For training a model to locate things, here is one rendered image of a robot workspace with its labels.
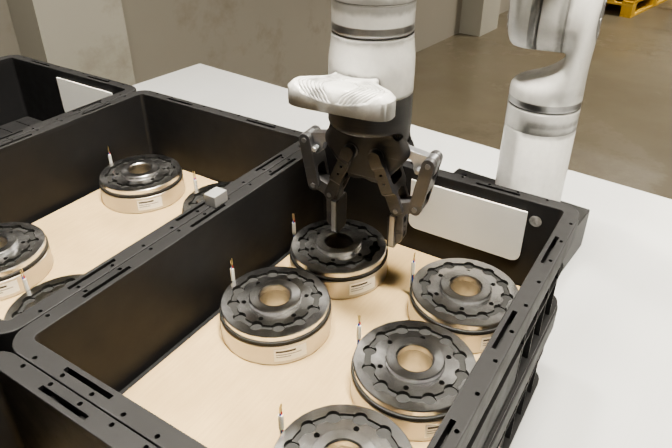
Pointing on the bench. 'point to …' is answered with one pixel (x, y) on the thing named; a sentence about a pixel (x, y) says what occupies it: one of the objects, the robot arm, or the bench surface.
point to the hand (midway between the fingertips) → (366, 223)
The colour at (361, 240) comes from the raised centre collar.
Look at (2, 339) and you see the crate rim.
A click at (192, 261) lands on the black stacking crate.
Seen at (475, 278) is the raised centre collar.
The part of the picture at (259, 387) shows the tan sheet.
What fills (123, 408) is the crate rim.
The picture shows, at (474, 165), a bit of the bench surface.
